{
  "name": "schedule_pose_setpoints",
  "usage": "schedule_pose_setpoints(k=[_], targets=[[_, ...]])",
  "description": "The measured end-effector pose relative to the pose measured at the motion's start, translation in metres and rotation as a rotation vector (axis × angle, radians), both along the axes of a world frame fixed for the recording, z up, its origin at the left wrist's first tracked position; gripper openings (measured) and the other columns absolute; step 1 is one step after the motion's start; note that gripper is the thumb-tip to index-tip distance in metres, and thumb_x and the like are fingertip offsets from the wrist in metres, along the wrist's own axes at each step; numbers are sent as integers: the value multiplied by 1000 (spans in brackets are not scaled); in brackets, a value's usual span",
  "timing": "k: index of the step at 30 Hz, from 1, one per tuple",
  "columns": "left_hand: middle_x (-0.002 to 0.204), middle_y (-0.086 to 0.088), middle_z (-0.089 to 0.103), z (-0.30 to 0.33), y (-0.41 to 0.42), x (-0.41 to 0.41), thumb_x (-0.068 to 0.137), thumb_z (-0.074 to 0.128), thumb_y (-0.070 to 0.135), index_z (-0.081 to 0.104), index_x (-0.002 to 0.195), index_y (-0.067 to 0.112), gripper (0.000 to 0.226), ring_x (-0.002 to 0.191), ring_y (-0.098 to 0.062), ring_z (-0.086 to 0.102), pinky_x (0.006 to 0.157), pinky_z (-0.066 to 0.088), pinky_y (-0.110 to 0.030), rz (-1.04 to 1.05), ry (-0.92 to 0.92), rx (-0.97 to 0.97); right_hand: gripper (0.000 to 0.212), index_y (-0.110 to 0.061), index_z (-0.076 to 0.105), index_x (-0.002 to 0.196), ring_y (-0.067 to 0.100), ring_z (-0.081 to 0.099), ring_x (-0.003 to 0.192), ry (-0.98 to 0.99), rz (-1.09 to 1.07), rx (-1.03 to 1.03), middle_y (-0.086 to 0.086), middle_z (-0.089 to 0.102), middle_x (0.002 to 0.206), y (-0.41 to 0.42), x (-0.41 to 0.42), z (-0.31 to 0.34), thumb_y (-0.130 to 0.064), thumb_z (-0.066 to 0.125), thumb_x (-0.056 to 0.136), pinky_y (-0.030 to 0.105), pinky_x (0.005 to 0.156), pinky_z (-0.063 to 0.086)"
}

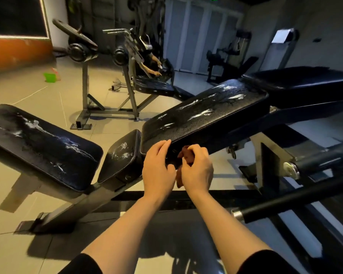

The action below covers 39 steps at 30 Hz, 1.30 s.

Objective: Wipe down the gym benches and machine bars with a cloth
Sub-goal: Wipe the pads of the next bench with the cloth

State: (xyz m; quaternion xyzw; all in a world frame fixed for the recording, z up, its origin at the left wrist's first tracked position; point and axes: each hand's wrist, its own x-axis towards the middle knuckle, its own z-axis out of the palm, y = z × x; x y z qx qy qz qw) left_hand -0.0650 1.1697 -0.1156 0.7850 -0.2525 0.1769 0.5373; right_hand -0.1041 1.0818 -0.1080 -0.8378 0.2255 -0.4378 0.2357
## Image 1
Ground person's right hand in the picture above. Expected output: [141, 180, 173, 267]
[180, 144, 214, 199]

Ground person's left hand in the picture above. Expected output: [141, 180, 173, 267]
[142, 139, 177, 199]

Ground brown cleaning cloth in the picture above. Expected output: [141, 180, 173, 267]
[176, 145, 195, 188]

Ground person's left forearm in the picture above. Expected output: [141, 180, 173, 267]
[81, 195, 167, 274]

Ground person's right forearm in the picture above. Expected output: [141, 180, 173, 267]
[189, 191, 273, 274]

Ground small black bench seat pad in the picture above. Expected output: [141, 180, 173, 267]
[97, 129, 142, 185]

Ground long black bench back pad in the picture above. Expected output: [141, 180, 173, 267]
[140, 79, 269, 155]

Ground grey machine with black bench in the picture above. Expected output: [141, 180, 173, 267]
[102, 28, 195, 121]

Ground black weight machine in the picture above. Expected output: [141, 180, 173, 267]
[206, 29, 259, 85]

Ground worn black flat bench pad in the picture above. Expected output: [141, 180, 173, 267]
[0, 104, 104, 192]

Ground white panel doors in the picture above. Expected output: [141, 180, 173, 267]
[163, 0, 244, 76]

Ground black roller with chrome cap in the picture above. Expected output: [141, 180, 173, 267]
[284, 140, 343, 181]

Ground wide black bench pad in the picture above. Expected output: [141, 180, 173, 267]
[242, 66, 343, 109]

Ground grey upright gym machine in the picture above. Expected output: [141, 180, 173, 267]
[258, 28, 300, 72]

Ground black metal machine frame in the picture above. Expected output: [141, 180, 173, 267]
[226, 98, 343, 274]

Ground grey metal bench frame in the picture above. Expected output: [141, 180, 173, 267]
[15, 168, 145, 235]

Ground black padded handle bar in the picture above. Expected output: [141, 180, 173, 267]
[231, 173, 343, 225]

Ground dark wall panel light strip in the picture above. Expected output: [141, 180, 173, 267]
[0, 0, 51, 40]

